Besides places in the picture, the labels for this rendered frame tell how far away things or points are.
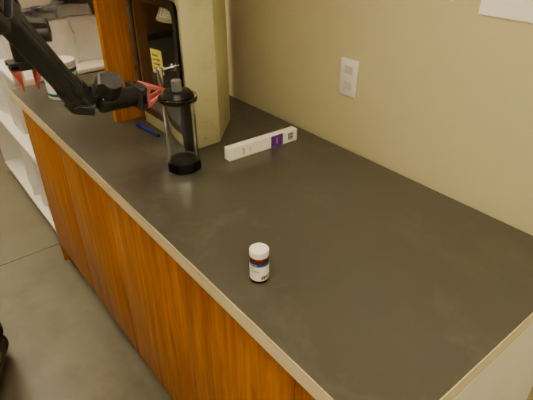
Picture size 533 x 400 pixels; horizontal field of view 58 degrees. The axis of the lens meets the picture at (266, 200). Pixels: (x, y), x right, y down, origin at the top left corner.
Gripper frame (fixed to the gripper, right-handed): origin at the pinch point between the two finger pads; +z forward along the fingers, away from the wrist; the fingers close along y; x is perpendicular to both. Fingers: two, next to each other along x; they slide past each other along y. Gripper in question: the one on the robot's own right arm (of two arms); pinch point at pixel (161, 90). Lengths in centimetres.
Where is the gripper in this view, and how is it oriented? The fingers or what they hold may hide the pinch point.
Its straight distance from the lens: 152.5
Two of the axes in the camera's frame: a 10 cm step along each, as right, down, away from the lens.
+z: 7.7, -3.1, 5.6
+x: -0.2, 8.6, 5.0
